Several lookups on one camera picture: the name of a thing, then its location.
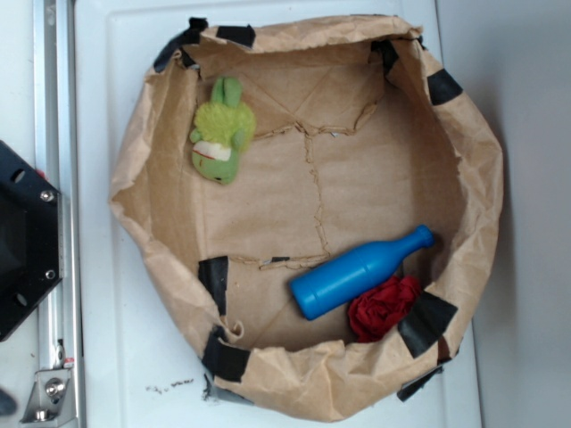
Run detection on green plush animal toy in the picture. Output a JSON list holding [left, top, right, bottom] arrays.
[[189, 77, 257, 185]]

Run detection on blue plastic bottle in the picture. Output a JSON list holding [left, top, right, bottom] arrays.
[[289, 225, 434, 320]]

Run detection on red crumpled cloth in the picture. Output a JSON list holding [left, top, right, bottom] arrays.
[[347, 276, 422, 343]]

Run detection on brown paper bag enclosure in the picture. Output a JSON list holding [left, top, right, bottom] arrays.
[[110, 15, 503, 422]]

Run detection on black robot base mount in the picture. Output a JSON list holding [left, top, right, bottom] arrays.
[[1, 143, 62, 342]]

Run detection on aluminium extrusion rail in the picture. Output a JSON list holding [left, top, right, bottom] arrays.
[[32, 1, 87, 427]]

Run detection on metal corner bracket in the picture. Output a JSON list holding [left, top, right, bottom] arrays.
[[19, 368, 76, 427]]

